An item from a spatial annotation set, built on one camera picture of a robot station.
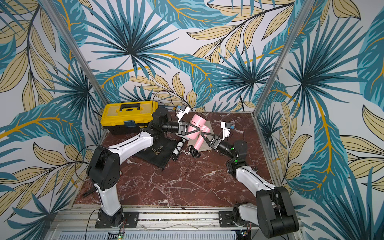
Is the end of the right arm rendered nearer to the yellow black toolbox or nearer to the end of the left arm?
the end of the left arm

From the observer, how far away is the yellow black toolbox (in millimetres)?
957

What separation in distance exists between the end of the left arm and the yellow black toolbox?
29 cm

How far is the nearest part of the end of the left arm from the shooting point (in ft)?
2.30
